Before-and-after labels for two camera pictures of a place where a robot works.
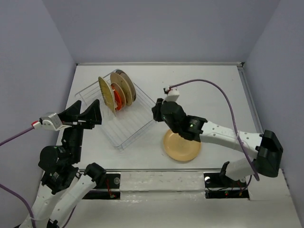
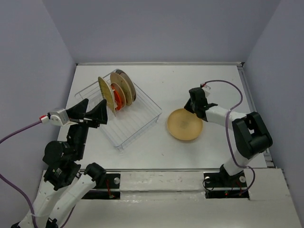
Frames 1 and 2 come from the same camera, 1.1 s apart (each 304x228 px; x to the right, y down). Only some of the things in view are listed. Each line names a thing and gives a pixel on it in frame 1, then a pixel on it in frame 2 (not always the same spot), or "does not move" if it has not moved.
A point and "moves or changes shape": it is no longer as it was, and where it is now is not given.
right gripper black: (155, 109) -> (188, 107)
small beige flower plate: (118, 89) does not move
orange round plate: (119, 96) does not move
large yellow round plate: (180, 148) moves or changes shape
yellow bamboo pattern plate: (107, 94) does not move
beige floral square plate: (116, 78) does not move
